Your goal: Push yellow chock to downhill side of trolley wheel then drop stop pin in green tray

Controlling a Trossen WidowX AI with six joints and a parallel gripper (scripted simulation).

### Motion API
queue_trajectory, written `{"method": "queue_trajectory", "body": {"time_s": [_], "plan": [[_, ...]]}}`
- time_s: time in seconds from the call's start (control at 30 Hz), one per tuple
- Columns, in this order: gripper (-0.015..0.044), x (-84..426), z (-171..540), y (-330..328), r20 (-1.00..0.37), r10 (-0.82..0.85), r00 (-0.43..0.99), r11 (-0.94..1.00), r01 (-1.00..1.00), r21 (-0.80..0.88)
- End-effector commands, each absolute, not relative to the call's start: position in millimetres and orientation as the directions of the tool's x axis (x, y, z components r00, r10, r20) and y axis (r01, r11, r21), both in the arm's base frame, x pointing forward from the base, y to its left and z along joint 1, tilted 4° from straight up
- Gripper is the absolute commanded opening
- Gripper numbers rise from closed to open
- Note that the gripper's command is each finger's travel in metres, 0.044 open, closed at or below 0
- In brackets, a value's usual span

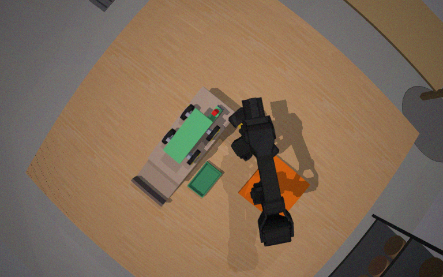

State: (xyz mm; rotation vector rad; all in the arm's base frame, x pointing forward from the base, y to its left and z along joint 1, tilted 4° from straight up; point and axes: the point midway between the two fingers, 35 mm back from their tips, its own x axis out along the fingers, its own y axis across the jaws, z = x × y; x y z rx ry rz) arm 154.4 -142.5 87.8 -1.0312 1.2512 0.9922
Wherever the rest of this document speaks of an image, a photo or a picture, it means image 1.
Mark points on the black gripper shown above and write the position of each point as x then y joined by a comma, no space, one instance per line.
236,119

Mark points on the red-headed pin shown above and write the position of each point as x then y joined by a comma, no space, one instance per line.
215,112

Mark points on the beige flat ramp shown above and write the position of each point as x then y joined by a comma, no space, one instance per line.
161,174

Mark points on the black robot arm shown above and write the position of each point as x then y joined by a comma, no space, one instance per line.
258,140

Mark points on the green wheeled trolley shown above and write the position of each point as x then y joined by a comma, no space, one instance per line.
181,142

